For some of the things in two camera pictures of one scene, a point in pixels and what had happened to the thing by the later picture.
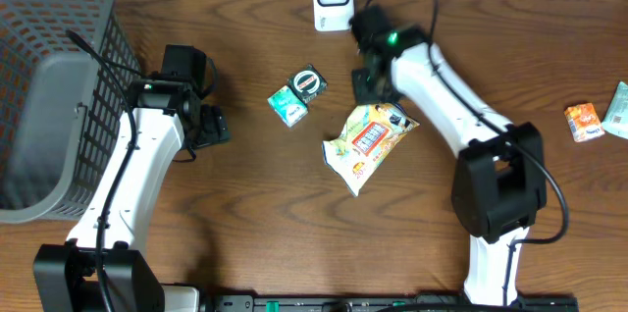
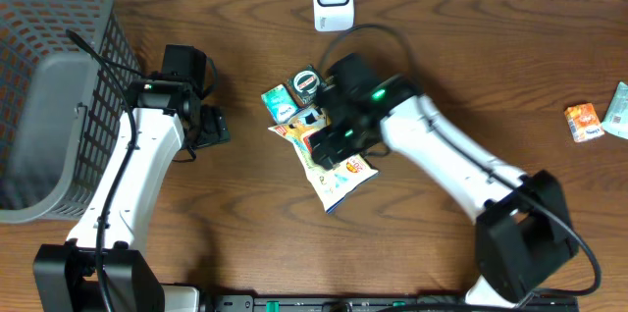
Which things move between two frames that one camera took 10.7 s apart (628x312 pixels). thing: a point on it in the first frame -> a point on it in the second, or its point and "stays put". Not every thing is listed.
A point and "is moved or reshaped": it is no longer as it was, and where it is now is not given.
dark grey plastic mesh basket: x=60 y=112 stays put
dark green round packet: x=308 y=82 stays put
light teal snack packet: x=615 y=121 stays put
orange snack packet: x=584 y=122 stays put
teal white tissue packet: x=287 y=105 is moved or reshaped
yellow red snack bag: x=371 y=133 is moved or reshaped
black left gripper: x=211 y=126 stays put
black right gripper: x=361 y=92 -> x=330 y=147
